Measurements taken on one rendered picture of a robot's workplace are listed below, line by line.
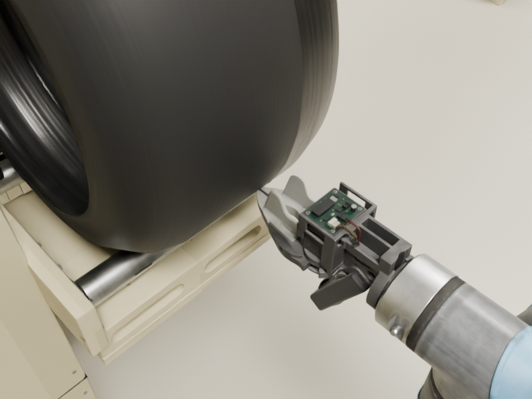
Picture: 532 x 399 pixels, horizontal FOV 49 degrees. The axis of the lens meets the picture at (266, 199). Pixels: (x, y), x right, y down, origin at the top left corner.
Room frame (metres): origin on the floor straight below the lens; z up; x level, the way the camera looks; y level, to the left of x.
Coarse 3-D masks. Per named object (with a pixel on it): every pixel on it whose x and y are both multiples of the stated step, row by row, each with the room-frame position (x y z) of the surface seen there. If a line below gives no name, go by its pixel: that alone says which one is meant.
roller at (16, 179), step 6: (0, 162) 0.67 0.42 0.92; (6, 162) 0.67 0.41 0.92; (6, 168) 0.66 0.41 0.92; (12, 168) 0.66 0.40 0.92; (6, 174) 0.65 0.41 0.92; (12, 174) 0.65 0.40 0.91; (18, 174) 0.66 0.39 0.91; (0, 180) 0.64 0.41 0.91; (6, 180) 0.64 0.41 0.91; (12, 180) 0.65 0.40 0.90; (18, 180) 0.65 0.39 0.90; (24, 180) 0.66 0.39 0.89; (0, 186) 0.63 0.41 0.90; (6, 186) 0.64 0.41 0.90; (12, 186) 0.64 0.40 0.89; (0, 192) 0.63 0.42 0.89
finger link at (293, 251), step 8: (272, 224) 0.45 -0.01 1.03; (272, 232) 0.45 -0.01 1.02; (280, 232) 0.44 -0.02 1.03; (280, 240) 0.43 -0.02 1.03; (288, 240) 0.43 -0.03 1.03; (296, 240) 0.43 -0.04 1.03; (280, 248) 0.42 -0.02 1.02; (288, 248) 0.42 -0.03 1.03; (296, 248) 0.42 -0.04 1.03; (288, 256) 0.41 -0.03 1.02; (296, 256) 0.41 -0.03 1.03; (304, 256) 0.41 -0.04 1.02; (296, 264) 0.40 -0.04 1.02; (304, 264) 0.40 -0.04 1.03; (312, 264) 0.40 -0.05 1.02
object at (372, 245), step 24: (336, 192) 0.45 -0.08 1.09; (312, 216) 0.41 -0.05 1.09; (336, 216) 0.41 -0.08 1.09; (360, 216) 0.41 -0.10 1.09; (312, 240) 0.41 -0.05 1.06; (336, 240) 0.38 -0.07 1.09; (360, 240) 0.39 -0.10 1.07; (384, 240) 0.39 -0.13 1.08; (336, 264) 0.38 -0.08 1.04; (360, 264) 0.38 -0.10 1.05; (384, 264) 0.35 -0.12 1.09; (384, 288) 0.34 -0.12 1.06
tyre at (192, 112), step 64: (0, 0) 0.84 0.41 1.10; (64, 0) 0.41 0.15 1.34; (128, 0) 0.42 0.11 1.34; (192, 0) 0.44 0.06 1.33; (256, 0) 0.48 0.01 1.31; (320, 0) 0.52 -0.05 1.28; (0, 64) 0.78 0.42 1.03; (64, 64) 0.41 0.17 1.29; (128, 64) 0.40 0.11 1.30; (192, 64) 0.41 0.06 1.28; (256, 64) 0.45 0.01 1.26; (320, 64) 0.51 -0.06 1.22; (0, 128) 0.65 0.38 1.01; (64, 128) 0.73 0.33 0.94; (128, 128) 0.38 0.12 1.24; (192, 128) 0.40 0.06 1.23; (256, 128) 0.44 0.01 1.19; (64, 192) 0.54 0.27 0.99; (128, 192) 0.38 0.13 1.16; (192, 192) 0.39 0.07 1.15
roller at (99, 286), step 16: (112, 256) 0.49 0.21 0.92; (128, 256) 0.48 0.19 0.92; (144, 256) 0.49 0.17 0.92; (160, 256) 0.50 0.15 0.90; (96, 272) 0.46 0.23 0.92; (112, 272) 0.46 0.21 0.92; (128, 272) 0.47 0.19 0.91; (80, 288) 0.44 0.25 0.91; (96, 288) 0.44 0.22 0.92; (112, 288) 0.44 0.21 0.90; (96, 304) 0.42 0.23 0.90
